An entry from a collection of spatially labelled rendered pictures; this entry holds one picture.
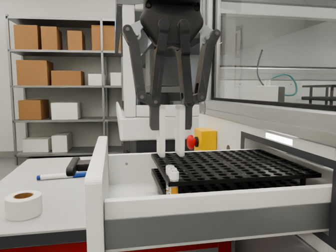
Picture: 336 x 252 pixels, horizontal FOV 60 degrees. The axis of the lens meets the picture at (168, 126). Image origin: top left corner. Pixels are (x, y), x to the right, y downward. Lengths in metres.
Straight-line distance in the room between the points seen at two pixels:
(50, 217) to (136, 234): 0.34
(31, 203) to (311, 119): 0.53
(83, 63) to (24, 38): 0.87
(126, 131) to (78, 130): 3.51
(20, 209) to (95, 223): 0.35
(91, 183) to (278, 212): 0.23
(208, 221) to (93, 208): 0.14
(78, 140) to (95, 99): 0.69
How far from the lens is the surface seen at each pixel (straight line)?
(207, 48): 0.40
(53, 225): 0.63
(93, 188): 0.32
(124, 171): 0.58
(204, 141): 0.79
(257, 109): 0.58
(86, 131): 4.73
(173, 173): 0.38
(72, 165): 0.44
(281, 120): 0.52
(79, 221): 0.63
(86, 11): 4.83
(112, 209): 0.35
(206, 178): 0.40
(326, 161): 0.44
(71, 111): 4.26
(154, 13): 0.40
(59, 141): 4.40
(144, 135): 1.27
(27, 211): 0.67
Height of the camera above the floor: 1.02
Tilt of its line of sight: 7 degrees down
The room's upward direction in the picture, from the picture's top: straight up
